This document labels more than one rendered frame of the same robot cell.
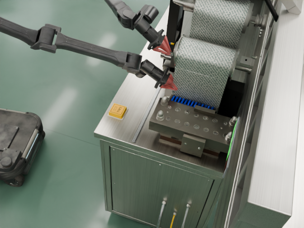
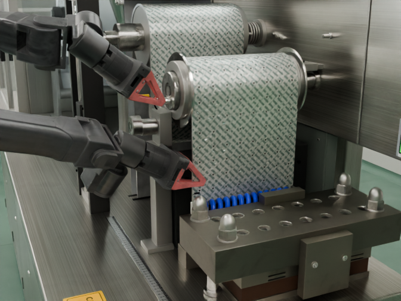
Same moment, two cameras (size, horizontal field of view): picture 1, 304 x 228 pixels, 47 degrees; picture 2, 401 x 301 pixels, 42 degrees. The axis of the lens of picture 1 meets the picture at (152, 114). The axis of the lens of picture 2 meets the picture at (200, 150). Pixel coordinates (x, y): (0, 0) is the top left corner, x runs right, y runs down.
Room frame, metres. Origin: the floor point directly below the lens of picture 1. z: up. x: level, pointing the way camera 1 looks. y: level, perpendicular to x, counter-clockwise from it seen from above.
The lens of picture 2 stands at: (0.43, 0.51, 1.43)
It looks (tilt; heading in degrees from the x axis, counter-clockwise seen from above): 17 degrees down; 321
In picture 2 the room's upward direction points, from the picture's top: straight up
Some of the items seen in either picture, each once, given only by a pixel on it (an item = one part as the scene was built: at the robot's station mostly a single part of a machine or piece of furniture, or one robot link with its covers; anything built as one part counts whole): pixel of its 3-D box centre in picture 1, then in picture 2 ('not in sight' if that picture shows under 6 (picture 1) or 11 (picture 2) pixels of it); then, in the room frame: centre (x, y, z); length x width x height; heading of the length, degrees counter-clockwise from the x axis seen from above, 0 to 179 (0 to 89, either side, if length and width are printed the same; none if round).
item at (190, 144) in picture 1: (192, 145); (326, 264); (0.95, -0.20, 0.97); 0.10 x 0.03 x 0.11; 75
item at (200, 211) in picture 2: (164, 99); (200, 207); (1.14, -0.05, 1.05); 0.04 x 0.04 x 0.04
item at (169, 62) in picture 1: (168, 76); (154, 181); (1.30, -0.06, 1.05); 0.06 x 0.05 x 0.31; 75
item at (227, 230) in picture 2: (160, 114); (227, 226); (1.04, -0.04, 1.05); 0.04 x 0.04 x 0.04
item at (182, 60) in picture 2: (179, 50); (178, 90); (1.26, -0.10, 1.25); 0.15 x 0.01 x 0.15; 165
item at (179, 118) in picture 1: (195, 125); (291, 227); (1.05, -0.20, 1.00); 0.40 x 0.16 x 0.06; 75
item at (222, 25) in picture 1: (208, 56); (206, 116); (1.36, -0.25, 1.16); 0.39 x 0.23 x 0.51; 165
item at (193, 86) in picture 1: (197, 88); (245, 158); (1.17, -0.20, 1.11); 0.23 x 0.01 x 0.18; 75
